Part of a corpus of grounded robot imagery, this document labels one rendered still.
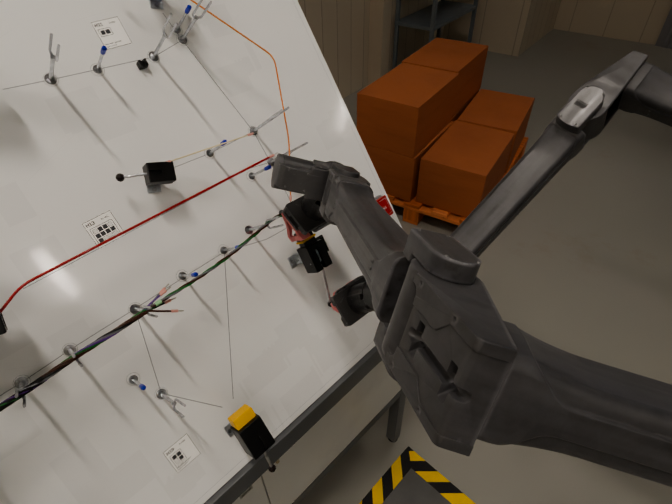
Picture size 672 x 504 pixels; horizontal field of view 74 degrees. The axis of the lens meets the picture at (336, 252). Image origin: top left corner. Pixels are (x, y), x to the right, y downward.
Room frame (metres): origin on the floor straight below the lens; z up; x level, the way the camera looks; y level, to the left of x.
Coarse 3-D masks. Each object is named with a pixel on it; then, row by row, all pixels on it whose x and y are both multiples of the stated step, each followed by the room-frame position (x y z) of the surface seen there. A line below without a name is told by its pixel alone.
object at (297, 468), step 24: (360, 384) 0.66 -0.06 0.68; (384, 384) 0.74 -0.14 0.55; (336, 408) 0.60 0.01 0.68; (360, 408) 0.67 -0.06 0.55; (312, 432) 0.54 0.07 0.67; (336, 432) 0.60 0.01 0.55; (288, 456) 0.48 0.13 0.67; (312, 456) 0.53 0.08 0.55; (336, 456) 0.59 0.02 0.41; (264, 480) 0.43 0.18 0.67; (288, 480) 0.47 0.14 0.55; (312, 480) 0.52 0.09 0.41
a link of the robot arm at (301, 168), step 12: (276, 156) 0.66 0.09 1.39; (288, 156) 0.64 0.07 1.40; (276, 168) 0.63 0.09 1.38; (288, 168) 0.61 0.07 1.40; (300, 168) 0.62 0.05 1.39; (312, 168) 0.61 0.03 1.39; (336, 168) 0.60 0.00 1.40; (348, 168) 0.61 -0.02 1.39; (276, 180) 0.60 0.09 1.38; (288, 180) 0.60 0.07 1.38; (300, 180) 0.60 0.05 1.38; (312, 180) 0.60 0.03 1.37; (324, 180) 0.61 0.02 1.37; (300, 192) 0.59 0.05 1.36; (312, 192) 0.60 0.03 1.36
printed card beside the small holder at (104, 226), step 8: (96, 216) 0.61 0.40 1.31; (104, 216) 0.62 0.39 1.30; (112, 216) 0.62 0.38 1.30; (88, 224) 0.60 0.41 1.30; (96, 224) 0.60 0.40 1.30; (104, 224) 0.61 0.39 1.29; (112, 224) 0.61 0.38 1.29; (88, 232) 0.59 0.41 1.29; (96, 232) 0.59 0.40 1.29; (104, 232) 0.60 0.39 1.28; (112, 232) 0.60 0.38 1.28; (120, 232) 0.61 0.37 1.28; (96, 240) 0.58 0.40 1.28; (104, 240) 0.59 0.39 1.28; (112, 240) 0.59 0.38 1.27
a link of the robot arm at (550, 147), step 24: (576, 96) 0.66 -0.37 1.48; (600, 96) 0.64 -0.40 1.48; (552, 120) 0.67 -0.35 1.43; (576, 120) 0.63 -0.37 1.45; (552, 144) 0.63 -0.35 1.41; (576, 144) 0.62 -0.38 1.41; (528, 168) 0.62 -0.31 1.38; (552, 168) 0.61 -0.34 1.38; (504, 192) 0.60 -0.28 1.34; (528, 192) 0.59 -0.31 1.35; (480, 216) 0.58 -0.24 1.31; (504, 216) 0.57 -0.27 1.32; (480, 240) 0.55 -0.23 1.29
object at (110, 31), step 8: (96, 24) 0.85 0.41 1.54; (104, 24) 0.86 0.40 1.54; (112, 24) 0.87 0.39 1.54; (120, 24) 0.88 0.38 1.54; (96, 32) 0.84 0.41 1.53; (104, 32) 0.85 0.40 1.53; (112, 32) 0.86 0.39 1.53; (120, 32) 0.87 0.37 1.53; (104, 40) 0.84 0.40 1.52; (112, 40) 0.85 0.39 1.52; (120, 40) 0.86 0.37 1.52; (128, 40) 0.86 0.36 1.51; (112, 48) 0.84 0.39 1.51
